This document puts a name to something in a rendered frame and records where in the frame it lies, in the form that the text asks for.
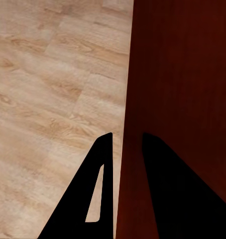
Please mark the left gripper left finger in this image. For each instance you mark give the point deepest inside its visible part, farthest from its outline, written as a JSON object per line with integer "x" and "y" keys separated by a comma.
{"x": 68, "y": 221}

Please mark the storage box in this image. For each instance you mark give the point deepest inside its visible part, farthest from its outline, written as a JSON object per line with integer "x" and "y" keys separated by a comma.
{"x": 176, "y": 91}

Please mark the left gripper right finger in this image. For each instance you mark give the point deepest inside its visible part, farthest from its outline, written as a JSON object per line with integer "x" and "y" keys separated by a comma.
{"x": 185, "y": 207}

